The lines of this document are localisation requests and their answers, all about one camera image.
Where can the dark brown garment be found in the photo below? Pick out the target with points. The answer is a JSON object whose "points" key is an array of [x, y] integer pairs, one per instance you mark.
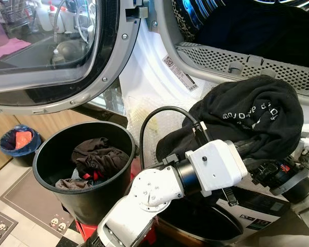
{"points": [[100, 154]]}

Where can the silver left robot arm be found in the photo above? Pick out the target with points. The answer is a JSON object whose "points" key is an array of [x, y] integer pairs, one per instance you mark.
{"points": [[149, 193]]}

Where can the grey floor mat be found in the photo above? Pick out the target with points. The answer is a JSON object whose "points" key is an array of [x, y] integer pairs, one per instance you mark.
{"points": [[28, 198]]}

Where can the red wrapper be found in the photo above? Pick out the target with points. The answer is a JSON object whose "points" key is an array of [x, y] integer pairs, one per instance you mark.
{"points": [[23, 139]]}

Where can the white barcode sticker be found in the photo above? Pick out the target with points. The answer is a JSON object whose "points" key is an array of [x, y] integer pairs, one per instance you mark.
{"points": [[180, 73]]}

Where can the red and blue garment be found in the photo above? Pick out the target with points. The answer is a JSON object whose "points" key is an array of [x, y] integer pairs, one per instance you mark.
{"points": [[94, 176]]}

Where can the black plastic bucket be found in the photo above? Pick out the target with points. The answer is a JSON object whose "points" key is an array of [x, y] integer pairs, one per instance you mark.
{"points": [[100, 203]]}

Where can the white top-load washer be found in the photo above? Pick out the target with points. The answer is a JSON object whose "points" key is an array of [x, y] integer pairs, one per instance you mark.
{"points": [[257, 211]]}

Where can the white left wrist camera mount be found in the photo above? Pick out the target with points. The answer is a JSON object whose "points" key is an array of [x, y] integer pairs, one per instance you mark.
{"points": [[216, 164]]}

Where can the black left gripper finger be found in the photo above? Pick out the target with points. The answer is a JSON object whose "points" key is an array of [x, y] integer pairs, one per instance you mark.
{"points": [[265, 164], [251, 146]]}

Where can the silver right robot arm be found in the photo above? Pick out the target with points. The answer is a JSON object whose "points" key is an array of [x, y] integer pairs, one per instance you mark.
{"points": [[301, 188]]}

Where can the black garment with white print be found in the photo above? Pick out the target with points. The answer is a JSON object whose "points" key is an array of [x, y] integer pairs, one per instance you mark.
{"points": [[247, 123]]}

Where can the grey perforated lint filter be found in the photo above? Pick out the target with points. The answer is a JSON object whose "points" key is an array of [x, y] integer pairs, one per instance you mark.
{"points": [[237, 57]]}

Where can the leopard pattern cloth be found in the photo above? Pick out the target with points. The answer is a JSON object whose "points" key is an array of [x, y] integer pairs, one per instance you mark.
{"points": [[185, 18]]}

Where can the dark navy clothes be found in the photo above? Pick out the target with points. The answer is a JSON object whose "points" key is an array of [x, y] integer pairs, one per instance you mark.
{"points": [[257, 28]]}

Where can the white front-load washer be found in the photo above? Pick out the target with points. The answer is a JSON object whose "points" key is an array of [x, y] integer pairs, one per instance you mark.
{"points": [[149, 87]]}

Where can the round glass washer door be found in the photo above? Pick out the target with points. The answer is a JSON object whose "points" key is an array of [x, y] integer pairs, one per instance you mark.
{"points": [[113, 67]]}

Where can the grey garment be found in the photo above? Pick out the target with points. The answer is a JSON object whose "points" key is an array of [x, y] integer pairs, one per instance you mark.
{"points": [[67, 183]]}

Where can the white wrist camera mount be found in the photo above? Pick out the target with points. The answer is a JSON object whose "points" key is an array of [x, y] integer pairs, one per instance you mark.
{"points": [[216, 164], [306, 154]]}

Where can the small blue bin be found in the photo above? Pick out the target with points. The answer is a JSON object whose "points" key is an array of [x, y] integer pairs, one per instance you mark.
{"points": [[10, 149]]}

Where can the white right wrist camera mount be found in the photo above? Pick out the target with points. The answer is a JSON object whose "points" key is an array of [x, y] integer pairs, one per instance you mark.
{"points": [[306, 154]]}

